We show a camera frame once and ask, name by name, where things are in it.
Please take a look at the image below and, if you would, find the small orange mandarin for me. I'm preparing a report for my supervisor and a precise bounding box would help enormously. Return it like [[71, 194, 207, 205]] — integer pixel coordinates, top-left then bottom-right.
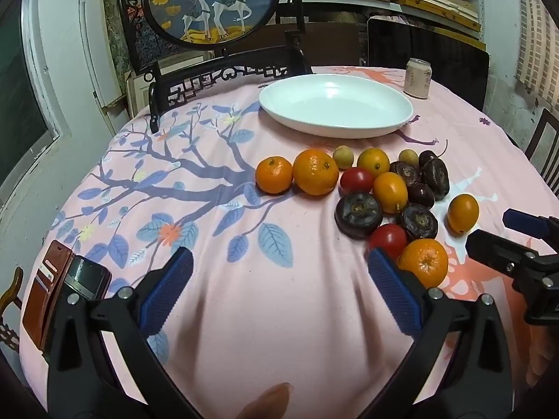
[[255, 156, 293, 194]]

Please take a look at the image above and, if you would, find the window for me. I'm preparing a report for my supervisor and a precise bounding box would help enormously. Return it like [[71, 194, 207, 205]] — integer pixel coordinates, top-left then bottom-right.
[[0, 0, 62, 193]]

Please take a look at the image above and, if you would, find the pink printed tablecloth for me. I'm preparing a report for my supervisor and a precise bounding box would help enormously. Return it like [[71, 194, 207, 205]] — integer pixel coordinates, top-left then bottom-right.
[[20, 66, 559, 419]]

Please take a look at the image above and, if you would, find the pale drink can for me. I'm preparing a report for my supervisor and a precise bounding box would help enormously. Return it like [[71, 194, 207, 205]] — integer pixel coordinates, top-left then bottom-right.
[[403, 58, 433, 99]]

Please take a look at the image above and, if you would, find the person's right hand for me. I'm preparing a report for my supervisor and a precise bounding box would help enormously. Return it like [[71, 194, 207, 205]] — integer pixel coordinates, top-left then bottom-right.
[[526, 327, 559, 389]]

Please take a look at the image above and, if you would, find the white oval plate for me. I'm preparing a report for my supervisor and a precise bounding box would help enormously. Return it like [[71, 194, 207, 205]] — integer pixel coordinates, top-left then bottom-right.
[[259, 74, 414, 139]]

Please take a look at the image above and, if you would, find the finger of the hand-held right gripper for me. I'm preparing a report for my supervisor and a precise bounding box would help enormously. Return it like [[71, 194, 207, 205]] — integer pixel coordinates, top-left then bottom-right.
[[502, 208, 559, 241], [465, 229, 542, 278]]

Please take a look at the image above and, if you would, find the black carved wooden chair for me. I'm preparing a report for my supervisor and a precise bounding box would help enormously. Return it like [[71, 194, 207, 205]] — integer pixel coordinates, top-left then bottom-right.
[[147, 46, 313, 134]]

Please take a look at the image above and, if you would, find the black smartphone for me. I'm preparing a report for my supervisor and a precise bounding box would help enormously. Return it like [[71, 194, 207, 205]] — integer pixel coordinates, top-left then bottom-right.
[[61, 257, 112, 302]]

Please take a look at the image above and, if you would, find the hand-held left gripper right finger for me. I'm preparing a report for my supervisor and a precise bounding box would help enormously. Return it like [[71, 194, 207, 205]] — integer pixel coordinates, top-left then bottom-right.
[[366, 247, 514, 419]]

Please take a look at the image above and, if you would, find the large orange mandarin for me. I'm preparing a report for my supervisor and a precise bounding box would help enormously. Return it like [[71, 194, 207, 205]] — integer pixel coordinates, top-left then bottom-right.
[[292, 149, 340, 196]]

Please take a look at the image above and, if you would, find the round deer painting screen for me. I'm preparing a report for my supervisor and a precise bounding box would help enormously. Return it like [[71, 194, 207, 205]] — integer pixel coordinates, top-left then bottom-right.
[[114, 0, 306, 77]]

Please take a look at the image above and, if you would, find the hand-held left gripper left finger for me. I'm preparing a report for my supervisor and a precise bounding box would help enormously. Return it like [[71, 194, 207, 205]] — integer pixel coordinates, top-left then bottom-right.
[[46, 247, 195, 419]]

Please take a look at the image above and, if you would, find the yellow-orange kumquat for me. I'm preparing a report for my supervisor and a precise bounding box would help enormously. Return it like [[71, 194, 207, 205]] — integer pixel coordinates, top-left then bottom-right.
[[372, 172, 409, 214], [357, 147, 391, 179], [446, 193, 480, 235]]

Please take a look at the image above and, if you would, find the red cherry tomato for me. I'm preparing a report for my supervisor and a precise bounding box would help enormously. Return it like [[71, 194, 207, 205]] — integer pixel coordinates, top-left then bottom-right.
[[340, 167, 375, 195], [367, 223, 408, 260]]

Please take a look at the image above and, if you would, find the brown wooden chair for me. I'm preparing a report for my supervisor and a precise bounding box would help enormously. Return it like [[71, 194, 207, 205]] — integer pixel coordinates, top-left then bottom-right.
[[524, 107, 559, 179]]

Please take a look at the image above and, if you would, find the person's left hand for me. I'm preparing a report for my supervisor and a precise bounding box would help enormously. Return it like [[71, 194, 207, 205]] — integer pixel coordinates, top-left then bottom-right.
[[236, 382, 292, 419]]

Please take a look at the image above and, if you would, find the red wallet case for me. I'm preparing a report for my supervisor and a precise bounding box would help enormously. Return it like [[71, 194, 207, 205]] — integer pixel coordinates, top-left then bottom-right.
[[22, 240, 75, 352]]

